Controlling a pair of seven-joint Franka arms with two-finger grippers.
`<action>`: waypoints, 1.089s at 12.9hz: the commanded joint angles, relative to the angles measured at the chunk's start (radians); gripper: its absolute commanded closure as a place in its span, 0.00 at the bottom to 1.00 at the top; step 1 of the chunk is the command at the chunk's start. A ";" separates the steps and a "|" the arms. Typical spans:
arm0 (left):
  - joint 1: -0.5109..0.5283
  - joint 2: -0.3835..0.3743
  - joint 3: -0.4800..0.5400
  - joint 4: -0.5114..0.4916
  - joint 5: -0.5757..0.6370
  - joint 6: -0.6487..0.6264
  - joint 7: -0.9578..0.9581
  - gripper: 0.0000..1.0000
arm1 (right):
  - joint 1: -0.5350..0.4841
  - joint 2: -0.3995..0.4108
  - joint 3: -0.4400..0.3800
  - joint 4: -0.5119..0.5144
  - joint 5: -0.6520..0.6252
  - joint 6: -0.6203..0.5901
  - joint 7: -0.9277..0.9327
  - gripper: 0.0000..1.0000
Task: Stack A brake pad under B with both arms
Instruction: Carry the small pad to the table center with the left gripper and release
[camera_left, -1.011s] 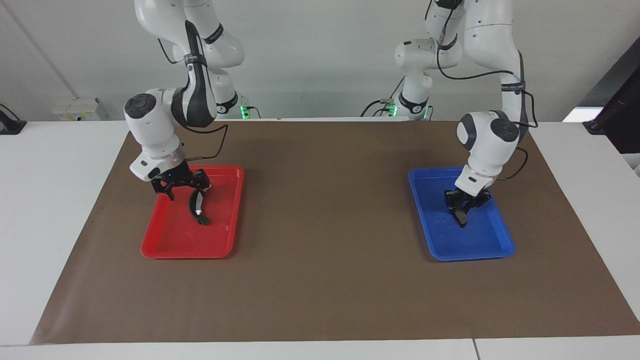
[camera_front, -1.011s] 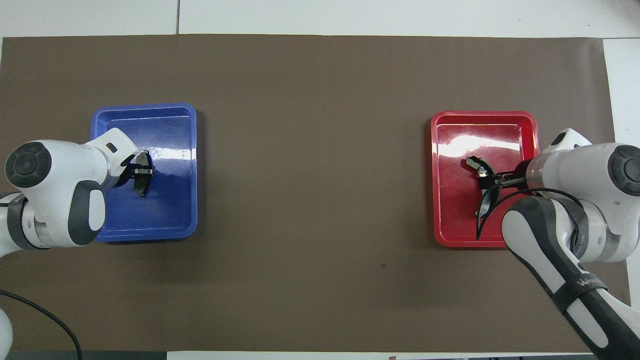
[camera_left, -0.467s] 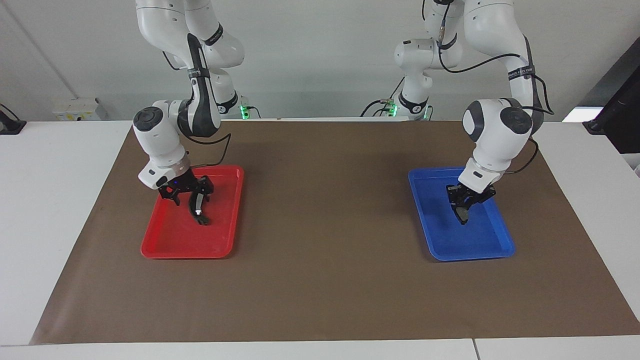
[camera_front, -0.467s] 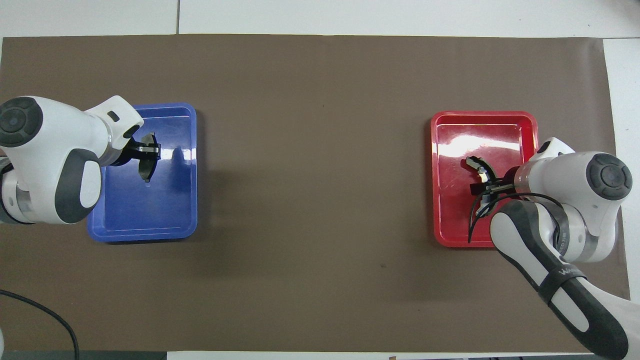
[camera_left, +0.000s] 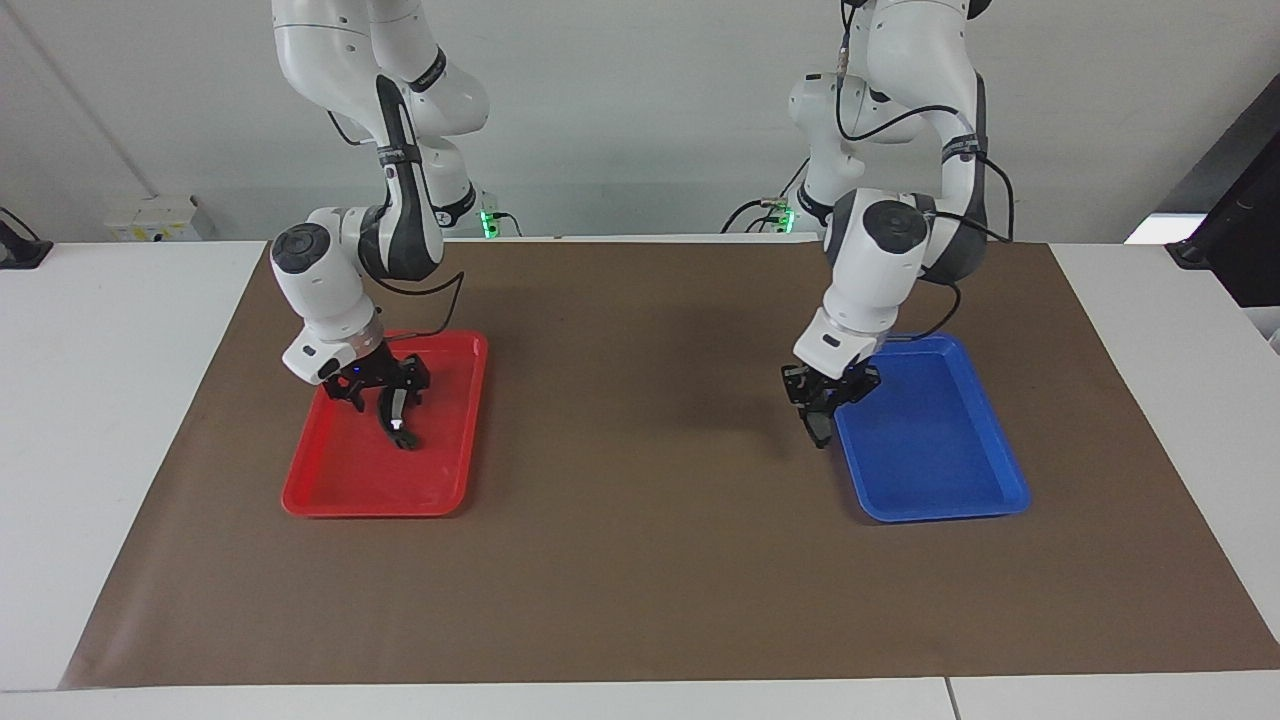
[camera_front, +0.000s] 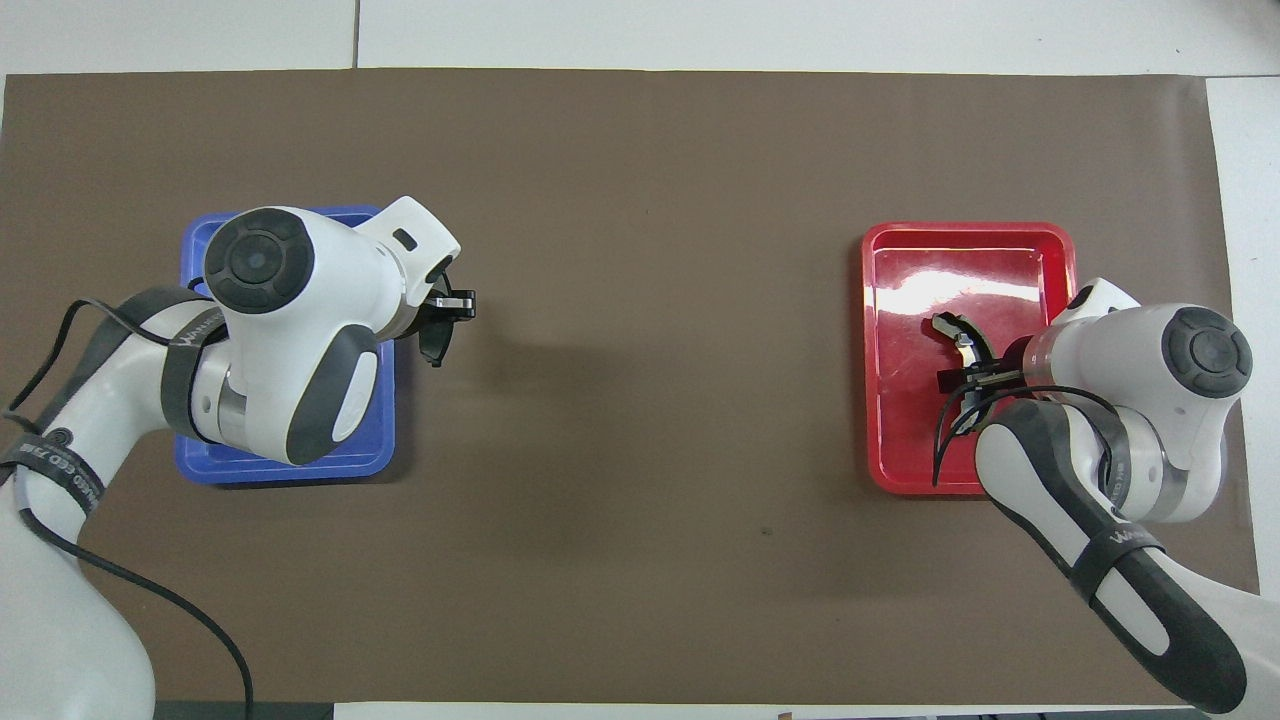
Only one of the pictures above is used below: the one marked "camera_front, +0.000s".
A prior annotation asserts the black velcro cable strap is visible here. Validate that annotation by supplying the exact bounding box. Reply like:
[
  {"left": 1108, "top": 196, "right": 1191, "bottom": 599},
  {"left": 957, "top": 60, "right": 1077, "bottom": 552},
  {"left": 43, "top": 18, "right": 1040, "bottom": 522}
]
[
  {"left": 1095, "top": 405, "right": 1137, "bottom": 511},
  {"left": 160, "top": 298, "right": 229, "bottom": 441},
  {"left": 1068, "top": 520, "right": 1167, "bottom": 606},
  {"left": 0, "top": 433, "right": 106, "bottom": 518}
]

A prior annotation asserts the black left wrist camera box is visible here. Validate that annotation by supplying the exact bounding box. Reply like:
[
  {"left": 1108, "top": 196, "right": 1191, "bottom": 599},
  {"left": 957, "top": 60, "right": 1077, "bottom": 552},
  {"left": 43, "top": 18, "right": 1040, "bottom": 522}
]
[{"left": 418, "top": 288, "right": 478, "bottom": 368}]

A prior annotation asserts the blue plastic tray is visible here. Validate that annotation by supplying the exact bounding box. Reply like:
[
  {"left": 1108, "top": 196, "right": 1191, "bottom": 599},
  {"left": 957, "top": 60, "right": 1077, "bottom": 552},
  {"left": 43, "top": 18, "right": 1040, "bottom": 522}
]
[{"left": 175, "top": 205, "right": 396, "bottom": 486}]

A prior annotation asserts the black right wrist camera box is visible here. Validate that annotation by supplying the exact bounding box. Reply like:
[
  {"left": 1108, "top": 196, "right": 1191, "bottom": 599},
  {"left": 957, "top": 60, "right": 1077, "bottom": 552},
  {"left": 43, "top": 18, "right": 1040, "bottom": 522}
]
[{"left": 937, "top": 362, "right": 1029, "bottom": 399}]

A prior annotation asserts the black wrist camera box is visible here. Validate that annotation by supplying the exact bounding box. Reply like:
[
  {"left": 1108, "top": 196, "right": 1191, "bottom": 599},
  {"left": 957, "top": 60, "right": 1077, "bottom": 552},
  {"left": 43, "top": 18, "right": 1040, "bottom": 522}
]
[
  {"left": 937, "top": 362, "right": 1029, "bottom": 399},
  {"left": 418, "top": 288, "right": 478, "bottom": 368}
]

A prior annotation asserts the red plastic tray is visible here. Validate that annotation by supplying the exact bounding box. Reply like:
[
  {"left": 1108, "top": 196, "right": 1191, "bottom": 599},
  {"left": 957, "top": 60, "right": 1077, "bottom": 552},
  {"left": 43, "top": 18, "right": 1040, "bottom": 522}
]
[{"left": 862, "top": 221, "right": 1079, "bottom": 496}]

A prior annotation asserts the brown table mat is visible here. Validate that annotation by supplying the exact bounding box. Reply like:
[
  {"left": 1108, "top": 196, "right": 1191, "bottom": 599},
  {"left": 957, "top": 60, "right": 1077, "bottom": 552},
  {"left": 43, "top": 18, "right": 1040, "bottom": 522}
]
[{"left": 0, "top": 68, "right": 1271, "bottom": 706}]

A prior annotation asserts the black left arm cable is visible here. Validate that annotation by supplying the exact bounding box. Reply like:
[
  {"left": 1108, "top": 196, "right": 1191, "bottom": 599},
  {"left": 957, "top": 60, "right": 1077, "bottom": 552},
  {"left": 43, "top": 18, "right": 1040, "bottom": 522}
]
[{"left": 0, "top": 296, "right": 256, "bottom": 720}]

